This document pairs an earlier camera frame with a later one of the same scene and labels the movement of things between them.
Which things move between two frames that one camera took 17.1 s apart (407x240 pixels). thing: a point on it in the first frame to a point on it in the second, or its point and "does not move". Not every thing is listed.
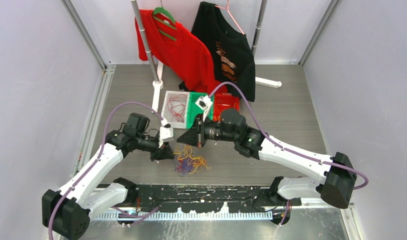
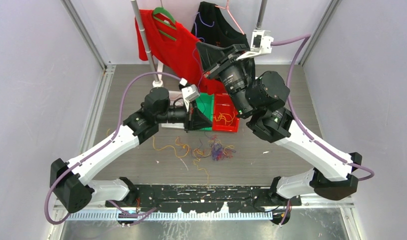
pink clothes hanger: x=226 y=7 does not move
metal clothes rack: x=157 y=71 does not move
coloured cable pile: x=186 y=162 to x=218 y=151
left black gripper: x=164 y=152 to x=194 y=119
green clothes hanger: x=163 y=11 does not move
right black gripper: x=196 y=135 to x=213 y=58
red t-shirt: x=173 y=45 does not move
